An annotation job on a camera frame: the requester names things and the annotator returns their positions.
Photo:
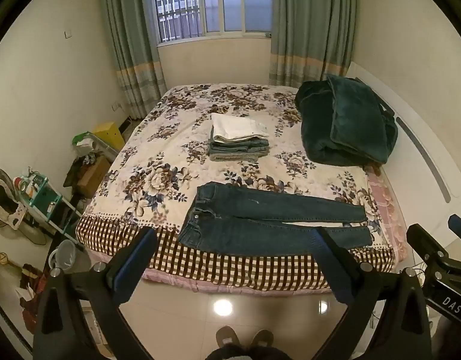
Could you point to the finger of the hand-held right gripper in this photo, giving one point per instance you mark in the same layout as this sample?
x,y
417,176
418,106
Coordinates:
x,y
459,228
427,242

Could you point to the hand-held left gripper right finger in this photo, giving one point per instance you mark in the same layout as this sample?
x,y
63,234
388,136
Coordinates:
x,y
333,270

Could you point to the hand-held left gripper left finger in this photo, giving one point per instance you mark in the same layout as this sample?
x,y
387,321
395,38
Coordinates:
x,y
134,266

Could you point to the dark blue jeans pants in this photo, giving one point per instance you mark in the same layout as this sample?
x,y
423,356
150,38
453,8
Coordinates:
x,y
260,221

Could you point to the grey folded pants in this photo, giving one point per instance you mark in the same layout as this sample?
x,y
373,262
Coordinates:
x,y
226,156

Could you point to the white plastic bucket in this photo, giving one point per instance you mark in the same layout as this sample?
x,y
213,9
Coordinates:
x,y
63,257

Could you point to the cardboard box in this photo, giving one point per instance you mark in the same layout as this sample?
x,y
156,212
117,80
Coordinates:
x,y
93,176

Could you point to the person's right shoe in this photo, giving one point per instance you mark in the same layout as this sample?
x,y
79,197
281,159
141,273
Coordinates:
x,y
262,339

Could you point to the person's shoe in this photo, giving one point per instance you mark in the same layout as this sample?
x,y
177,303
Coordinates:
x,y
226,336
262,339

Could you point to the bed with floral blanket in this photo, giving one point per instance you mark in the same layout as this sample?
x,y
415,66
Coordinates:
x,y
170,172

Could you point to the standing fan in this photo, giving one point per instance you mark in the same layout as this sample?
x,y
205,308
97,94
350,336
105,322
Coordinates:
x,y
31,230

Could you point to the red patterned cloth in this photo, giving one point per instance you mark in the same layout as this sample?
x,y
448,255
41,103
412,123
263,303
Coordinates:
x,y
29,300

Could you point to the teal storage cart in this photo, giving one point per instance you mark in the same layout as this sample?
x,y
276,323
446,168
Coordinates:
x,y
46,195

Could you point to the person's left shoe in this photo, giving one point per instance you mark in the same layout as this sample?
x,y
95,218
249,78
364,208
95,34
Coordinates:
x,y
226,336

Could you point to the person's dark trousers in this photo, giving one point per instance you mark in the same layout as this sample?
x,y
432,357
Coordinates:
x,y
238,354

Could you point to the yellow box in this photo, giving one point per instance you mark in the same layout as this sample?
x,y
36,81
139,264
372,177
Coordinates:
x,y
109,135

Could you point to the green and white bag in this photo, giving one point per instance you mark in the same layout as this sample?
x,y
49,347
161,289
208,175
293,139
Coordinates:
x,y
84,140

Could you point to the dark green plush blanket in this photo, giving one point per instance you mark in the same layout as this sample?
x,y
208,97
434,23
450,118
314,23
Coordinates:
x,y
350,123

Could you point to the white headboard with grey stripe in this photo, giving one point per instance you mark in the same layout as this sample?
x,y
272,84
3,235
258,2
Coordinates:
x,y
414,93

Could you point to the light blue folded jeans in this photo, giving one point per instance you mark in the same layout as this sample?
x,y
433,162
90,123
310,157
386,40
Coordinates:
x,y
249,145

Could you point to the green striped curtain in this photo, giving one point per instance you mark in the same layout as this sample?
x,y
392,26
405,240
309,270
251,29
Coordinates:
x,y
309,26
133,45

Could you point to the barred window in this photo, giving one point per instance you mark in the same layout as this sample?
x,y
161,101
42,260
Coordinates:
x,y
215,3

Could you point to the wall socket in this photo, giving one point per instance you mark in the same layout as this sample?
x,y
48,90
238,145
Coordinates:
x,y
116,107

